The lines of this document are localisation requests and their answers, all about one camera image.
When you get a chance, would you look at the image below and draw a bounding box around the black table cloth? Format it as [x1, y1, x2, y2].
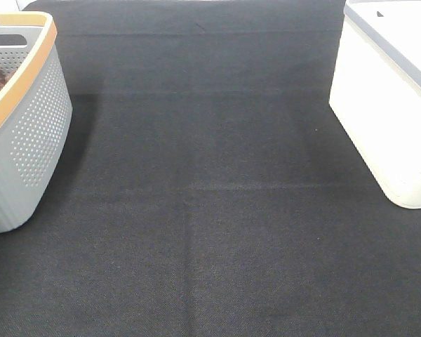
[0, 1, 421, 336]

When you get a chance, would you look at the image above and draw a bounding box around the grey perforated laundry basket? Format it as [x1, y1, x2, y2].
[0, 11, 72, 233]

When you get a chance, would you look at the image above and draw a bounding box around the white storage box grey rim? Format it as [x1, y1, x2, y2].
[329, 1, 421, 209]

